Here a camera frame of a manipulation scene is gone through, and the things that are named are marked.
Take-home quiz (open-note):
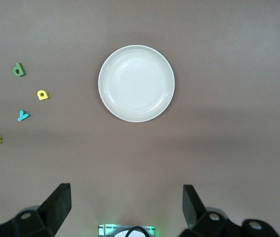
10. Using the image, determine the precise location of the brown table cover sheet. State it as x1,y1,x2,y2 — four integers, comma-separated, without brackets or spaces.
0,0,280,237

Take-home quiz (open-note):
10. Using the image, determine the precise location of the yellow letter d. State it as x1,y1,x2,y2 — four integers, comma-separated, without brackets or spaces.
36,90,50,101

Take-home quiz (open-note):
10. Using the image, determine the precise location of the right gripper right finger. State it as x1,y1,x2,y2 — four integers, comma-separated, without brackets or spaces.
179,184,280,237

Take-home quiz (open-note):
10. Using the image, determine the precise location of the teal letter y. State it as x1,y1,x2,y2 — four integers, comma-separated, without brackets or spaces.
17,110,31,122

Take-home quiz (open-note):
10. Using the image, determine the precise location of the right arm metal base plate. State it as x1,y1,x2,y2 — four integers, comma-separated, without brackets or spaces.
98,223,156,237

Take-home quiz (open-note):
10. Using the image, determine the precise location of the green letter d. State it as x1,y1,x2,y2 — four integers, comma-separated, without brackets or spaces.
12,62,26,77

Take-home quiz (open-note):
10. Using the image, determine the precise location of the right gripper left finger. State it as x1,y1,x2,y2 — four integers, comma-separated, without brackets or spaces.
0,183,71,237

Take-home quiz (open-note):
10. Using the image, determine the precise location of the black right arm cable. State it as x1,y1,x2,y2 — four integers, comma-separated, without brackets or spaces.
124,226,153,237

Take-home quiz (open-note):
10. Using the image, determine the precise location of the beige brown plate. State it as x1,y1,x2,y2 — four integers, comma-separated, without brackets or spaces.
98,44,176,123

